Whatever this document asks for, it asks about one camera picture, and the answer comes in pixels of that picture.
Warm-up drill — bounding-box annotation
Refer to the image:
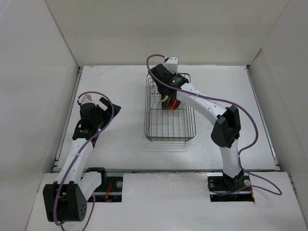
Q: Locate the black round plate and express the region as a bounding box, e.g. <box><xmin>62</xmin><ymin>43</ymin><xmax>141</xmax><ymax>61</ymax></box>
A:
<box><xmin>161</xmin><ymin>101</ymin><xmax>171</xmax><ymax>110</ymax></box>

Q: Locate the orange round plate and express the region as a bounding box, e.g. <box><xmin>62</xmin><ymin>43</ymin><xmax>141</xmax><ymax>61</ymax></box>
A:
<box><xmin>168</xmin><ymin>98</ymin><xmax>180</xmax><ymax>110</ymax></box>

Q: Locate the blue patterned ceramic plate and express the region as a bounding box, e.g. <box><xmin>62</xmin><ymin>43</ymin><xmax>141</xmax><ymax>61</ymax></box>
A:
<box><xmin>174</xmin><ymin>100</ymin><xmax>183</xmax><ymax>110</ymax></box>

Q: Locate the clear glass plate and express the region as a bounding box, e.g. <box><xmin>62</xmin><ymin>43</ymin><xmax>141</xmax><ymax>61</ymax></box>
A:
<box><xmin>179</xmin><ymin>102</ymin><xmax>186</xmax><ymax>109</ymax></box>

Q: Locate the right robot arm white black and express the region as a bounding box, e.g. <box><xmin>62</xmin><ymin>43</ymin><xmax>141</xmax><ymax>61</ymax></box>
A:
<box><xmin>148</xmin><ymin>64</ymin><xmax>243</xmax><ymax>191</ymax></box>

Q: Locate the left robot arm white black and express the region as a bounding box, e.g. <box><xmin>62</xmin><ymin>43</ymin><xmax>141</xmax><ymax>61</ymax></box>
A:
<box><xmin>43</xmin><ymin>94</ymin><xmax>121</xmax><ymax>225</ymax></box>

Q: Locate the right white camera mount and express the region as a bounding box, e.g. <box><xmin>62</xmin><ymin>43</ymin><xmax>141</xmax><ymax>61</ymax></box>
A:
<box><xmin>164</xmin><ymin>57</ymin><xmax>179</xmax><ymax>74</ymax></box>

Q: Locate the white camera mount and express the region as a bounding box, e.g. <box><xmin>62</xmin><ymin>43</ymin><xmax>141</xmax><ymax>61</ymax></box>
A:
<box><xmin>77</xmin><ymin>94</ymin><xmax>92</xmax><ymax>106</ymax></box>
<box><xmin>164</xmin><ymin>57</ymin><xmax>179</xmax><ymax>74</ymax></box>

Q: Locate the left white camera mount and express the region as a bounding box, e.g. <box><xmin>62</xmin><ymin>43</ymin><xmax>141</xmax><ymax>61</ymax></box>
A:
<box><xmin>77</xmin><ymin>94</ymin><xmax>92</xmax><ymax>106</ymax></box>

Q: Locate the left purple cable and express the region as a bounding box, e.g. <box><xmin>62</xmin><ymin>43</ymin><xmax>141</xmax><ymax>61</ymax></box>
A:
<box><xmin>52</xmin><ymin>91</ymin><xmax>115</xmax><ymax>231</ymax></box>

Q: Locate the purple cable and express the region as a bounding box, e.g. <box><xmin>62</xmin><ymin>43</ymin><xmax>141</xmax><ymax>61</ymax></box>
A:
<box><xmin>146</xmin><ymin>54</ymin><xmax>282</xmax><ymax>195</ymax></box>
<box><xmin>52</xmin><ymin>91</ymin><xmax>115</xmax><ymax>231</ymax></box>

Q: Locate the grey wire dish rack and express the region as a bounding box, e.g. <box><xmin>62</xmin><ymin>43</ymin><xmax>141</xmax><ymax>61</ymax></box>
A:
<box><xmin>144</xmin><ymin>75</ymin><xmax>196</xmax><ymax>142</ymax></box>

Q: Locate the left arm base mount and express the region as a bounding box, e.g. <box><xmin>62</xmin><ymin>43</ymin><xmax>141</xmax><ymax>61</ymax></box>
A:
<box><xmin>92</xmin><ymin>173</ymin><xmax>123</xmax><ymax>203</ymax></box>

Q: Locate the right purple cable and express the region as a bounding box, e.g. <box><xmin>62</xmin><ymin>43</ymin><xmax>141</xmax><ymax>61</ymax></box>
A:
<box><xmin>146</xmin><ymin>54</ymin><xmax>282</xmax><ymax>195</ymax></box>

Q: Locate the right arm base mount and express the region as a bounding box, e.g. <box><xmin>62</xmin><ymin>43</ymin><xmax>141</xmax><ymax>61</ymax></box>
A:
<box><xmin>207</xmin><ymin>174</ymin><xmax>255</xmax><ymax>202</ymax></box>

